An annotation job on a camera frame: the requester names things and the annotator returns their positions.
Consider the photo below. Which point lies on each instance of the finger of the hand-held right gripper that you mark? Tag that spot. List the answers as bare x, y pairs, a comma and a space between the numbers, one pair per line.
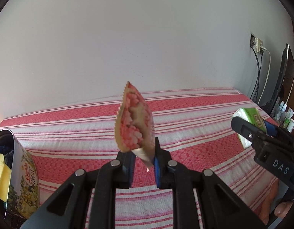
272, 128
244, 127

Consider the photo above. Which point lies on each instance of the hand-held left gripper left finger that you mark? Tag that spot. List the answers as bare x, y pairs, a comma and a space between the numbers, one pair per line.
126, 171

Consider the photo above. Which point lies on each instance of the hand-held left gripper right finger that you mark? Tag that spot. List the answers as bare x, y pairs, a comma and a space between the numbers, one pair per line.
157, 171

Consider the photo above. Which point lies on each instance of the green white packet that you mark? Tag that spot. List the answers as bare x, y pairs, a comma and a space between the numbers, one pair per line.
253, 115

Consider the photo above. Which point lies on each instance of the pink flower beige packet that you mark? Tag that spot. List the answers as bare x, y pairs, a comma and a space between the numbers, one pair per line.
132, 124

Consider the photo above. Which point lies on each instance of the round metal cookie tin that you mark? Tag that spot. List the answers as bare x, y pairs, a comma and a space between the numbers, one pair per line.
23, 183

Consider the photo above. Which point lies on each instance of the yellow green scouring sponge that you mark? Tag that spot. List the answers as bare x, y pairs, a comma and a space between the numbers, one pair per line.
1, 176

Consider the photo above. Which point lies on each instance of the person's right hand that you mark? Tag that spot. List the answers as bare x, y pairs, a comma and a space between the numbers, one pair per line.
282, 210

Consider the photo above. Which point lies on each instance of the white cup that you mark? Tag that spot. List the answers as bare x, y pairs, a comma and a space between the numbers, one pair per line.
291, 124

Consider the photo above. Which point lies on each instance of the red striped tablecloth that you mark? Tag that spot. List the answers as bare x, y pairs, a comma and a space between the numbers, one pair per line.
197, 124

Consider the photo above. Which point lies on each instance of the black monitor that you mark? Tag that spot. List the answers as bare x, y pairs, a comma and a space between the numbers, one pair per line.
281, 81

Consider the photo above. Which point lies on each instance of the wooden cabinet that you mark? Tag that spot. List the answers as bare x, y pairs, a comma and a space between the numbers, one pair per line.
293, 76

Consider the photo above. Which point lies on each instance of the wall socket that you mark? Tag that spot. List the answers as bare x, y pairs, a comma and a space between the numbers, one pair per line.
257, 43

